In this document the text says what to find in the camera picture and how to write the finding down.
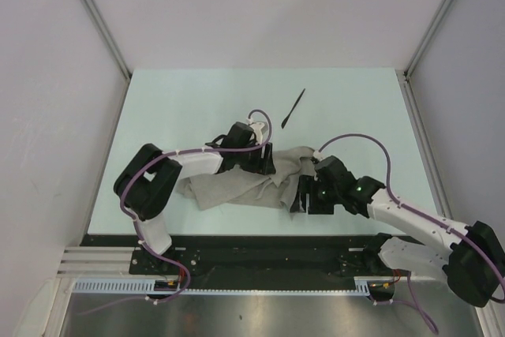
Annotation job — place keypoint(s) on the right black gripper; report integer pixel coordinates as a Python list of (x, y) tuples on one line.
[(308, 185)]

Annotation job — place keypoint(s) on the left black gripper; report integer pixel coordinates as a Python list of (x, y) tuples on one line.
[(262, 166)]

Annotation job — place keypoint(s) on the grey cloth napkin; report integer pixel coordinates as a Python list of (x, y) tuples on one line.
[(238, 186)]

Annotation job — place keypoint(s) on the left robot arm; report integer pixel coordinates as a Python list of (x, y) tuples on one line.
[(145, 185)]

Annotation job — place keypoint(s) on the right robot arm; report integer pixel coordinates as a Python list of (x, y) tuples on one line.
[(469, 259)]

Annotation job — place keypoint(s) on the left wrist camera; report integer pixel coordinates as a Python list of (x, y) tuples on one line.
[(260, 129)]

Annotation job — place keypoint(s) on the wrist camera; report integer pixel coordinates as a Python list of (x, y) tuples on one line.
[(260, 129), (317, 156)]

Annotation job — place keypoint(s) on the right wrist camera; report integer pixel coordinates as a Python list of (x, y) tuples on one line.
[(317, 156)]

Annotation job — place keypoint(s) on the light blue cable duct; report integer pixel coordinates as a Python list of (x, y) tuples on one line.
[(152, 287)]

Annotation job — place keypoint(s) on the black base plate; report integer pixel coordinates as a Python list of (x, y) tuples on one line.
[(255, 262)]

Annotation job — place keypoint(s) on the right side aluminium rail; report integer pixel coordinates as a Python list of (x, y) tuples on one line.
[(427, 156)]

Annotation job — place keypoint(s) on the aluminium rail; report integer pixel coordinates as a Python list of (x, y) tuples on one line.
[(427, 156), (106, 262)]

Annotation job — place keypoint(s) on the front aluminium rail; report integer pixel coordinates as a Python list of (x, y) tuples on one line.
[(106, 262)]

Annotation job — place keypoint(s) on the left aluminium frame post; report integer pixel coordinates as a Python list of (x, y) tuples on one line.
[(105, 34)]

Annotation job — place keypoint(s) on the aluminium frame post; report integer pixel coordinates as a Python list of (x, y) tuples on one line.
[(434, 26), (105, 34)]

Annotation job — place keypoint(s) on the right aluminium frame post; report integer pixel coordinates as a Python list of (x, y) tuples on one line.
[(434, 26)]

